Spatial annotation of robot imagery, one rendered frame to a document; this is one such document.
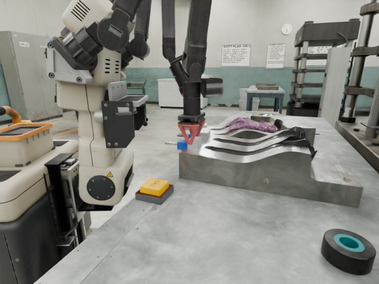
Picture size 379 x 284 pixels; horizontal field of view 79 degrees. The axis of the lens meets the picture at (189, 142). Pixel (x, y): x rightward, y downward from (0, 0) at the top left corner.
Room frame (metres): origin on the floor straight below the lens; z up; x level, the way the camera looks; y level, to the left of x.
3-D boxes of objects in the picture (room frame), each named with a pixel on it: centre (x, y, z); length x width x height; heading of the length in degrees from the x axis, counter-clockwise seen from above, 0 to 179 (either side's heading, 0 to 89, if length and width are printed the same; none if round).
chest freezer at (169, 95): (7.87, 0.20, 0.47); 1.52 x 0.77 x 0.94; 73
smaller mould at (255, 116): (1.49, -0.51, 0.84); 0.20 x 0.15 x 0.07; 70
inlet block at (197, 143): (0.78, 0.03, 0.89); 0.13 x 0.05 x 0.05; 69
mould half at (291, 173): (0.73, -0.25, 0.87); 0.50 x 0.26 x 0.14; 70
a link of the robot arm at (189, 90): (0.77, -0.01, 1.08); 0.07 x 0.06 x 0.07; 103
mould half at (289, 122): (1.09, -0.29, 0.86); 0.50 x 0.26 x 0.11; 87
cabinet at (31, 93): (5.67, 3.67, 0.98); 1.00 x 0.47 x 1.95; 163
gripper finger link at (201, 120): (0.78, -0.01, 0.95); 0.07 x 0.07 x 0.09; 70
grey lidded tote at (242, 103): (7.24, -1.85, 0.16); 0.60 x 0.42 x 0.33; 69
